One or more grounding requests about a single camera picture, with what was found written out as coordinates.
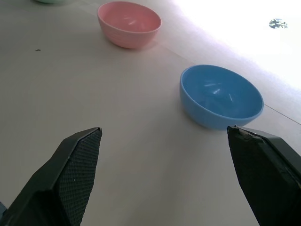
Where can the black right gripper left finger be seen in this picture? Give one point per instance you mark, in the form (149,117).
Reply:
(61,179)

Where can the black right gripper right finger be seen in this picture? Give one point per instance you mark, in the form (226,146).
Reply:
(265,174)

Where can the blue plastic bowl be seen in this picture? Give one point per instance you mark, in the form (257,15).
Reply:
(218,99)

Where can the pink plastic bowl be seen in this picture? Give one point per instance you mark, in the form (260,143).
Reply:
(127,26)

